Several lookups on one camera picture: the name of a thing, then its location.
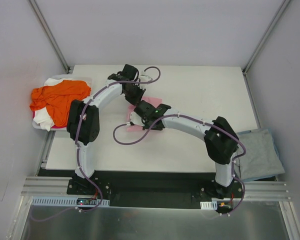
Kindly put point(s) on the right aluminium corner post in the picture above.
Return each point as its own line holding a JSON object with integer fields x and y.
{"x": 266, "y": 35}

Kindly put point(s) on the grey t shirt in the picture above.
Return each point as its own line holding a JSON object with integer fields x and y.
{"x": 261, "y": 155}

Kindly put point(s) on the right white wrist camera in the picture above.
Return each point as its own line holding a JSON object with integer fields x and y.
{"x": 132, "y": 117}

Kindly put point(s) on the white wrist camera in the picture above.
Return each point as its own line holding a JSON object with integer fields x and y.
{"x": 143, "y": 78}
{"x": 132, "y": 117}

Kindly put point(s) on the pink t shirt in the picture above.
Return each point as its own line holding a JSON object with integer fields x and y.
{"x": 151, "y": 100}

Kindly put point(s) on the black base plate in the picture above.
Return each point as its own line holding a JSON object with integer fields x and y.
{"x": 140, "y": 189}

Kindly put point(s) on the slotted cable duct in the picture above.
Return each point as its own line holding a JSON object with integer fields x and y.
{"x": 69, "y": 202}
{"x": 208, "y": 205}

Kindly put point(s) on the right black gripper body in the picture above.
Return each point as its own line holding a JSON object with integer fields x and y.
{"x": 139, "y": 113}

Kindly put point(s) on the left aluminium corner post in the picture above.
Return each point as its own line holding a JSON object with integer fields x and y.
{"x": 49, "y": 34}

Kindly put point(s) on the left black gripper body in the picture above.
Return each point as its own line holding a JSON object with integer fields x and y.
{"x": 136, "y": 95}

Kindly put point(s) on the orange t shirt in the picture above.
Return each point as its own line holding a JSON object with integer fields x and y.
{"x": 57, "y": 102}

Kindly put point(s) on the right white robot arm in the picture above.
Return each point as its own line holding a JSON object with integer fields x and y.
{"x": 220, "y": 140}

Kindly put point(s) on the right slotted cable duct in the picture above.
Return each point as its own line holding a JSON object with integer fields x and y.
{"x": 208, "y": 205}

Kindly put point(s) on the aluminium extrusion rail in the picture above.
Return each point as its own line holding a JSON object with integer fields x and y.
{"x": 56, "y": 182}

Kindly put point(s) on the aluminium corner post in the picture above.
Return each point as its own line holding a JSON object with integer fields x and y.
{"x": 49, "y": 34}
{"x": 266, "y": 35}

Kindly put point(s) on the left slotted cable duct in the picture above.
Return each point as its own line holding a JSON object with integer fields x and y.
{"x": 69, "y": 202}

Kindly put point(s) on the blue t shirt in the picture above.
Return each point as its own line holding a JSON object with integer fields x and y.
{"x": 275, "y": 147}

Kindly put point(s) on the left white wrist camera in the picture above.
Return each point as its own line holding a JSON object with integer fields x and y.
{"x": 143, "y": 78}

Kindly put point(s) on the white t shirt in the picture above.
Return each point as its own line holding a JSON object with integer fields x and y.
{"x": 41, "y": 117}

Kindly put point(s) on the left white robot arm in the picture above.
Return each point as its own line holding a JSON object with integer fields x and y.
{"x": 83, "y": 123}

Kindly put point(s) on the white plastic bin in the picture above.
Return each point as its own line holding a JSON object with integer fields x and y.
{"x": 88, "y": 80}

